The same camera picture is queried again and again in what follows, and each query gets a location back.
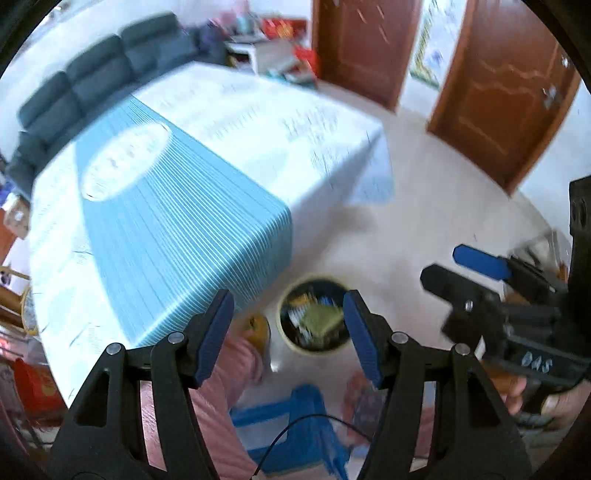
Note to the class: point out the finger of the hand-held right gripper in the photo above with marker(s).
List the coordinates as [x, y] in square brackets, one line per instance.
[452, 286]
[480, 262]

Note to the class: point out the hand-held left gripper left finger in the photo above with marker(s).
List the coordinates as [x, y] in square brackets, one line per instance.
[214, 337]

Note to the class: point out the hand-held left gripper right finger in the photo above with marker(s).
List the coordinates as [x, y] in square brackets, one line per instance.
[362, 341]

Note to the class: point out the round trash bin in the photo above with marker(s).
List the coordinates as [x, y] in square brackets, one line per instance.
[288, 341]

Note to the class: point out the person's right hand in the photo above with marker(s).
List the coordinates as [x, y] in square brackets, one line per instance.
[561, 406]

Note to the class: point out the yellow slipper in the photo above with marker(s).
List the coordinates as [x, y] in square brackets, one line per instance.
[256, 332]

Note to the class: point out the person's pink-trousered leg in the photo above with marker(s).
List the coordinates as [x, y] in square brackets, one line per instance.
[360, 397]
[221, 415]

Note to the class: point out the blue plastic stool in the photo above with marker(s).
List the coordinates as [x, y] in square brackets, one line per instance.
[304, 415]

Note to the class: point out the wooden door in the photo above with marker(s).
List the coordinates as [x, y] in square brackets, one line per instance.
[503, 92]
[364, 46]

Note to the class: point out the red sack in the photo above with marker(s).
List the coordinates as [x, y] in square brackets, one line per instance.
[39, 387]

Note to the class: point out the wooden chair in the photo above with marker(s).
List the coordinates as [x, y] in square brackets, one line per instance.
[14, 309]

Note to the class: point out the red gift bag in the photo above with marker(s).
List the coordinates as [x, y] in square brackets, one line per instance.
[305, 57]

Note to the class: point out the white side table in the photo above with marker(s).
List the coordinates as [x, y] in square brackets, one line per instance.
[263, 55]

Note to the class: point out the blue-grey sofa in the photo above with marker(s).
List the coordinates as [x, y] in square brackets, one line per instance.
[92, 78]

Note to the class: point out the purple bag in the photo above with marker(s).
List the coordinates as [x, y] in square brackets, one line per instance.
[210, 37]

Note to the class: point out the red gift box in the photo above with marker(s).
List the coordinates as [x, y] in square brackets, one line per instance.
[281, 28]

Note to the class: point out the wall poster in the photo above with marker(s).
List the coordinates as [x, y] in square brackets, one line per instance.
[434, 50]

